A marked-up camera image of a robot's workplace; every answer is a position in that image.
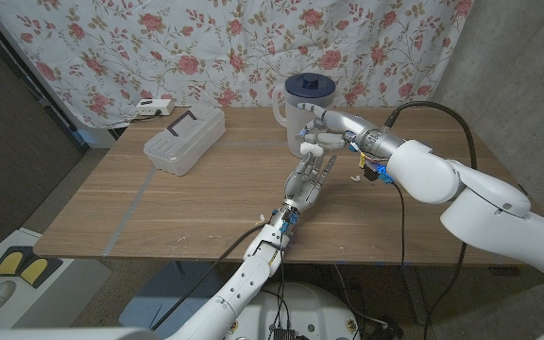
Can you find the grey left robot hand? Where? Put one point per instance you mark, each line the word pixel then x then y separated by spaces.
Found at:
pixel 307 186

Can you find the clear plastic clamshell container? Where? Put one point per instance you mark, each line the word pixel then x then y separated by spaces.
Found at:
pixel 182 139

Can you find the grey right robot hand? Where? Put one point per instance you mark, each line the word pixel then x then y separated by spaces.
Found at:
pixel 357 130

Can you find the white AirPods case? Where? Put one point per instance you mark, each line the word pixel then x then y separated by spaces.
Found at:
pixel 312 150

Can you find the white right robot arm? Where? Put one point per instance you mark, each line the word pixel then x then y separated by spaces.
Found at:
pixel 442 175

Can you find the white AirPod earbud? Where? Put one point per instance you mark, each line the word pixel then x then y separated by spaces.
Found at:
pixel 355 178

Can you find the black yellow foot pedal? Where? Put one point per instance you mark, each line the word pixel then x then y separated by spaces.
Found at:
pixel 22 266

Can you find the white power strip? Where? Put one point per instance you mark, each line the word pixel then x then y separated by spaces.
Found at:
pixel 155 107

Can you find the grey tape strip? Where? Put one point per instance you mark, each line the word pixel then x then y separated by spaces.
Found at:
pixel 253 143
pixel 130 208

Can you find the white floor board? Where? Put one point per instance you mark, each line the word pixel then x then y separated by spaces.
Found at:
pixel 78 278

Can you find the grey table leg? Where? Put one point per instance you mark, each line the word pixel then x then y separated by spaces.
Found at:
pixel 414 293

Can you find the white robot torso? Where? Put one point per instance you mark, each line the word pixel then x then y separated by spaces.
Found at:
pixel 319 307

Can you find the floral print backdrop cloth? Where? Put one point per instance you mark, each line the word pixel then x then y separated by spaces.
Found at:
pixel 206 47

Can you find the translucent pitcher with blue lid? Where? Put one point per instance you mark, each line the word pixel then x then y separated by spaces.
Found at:
pixel 295 94

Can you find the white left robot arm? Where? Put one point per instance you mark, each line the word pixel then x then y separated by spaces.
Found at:
pixel 239 288

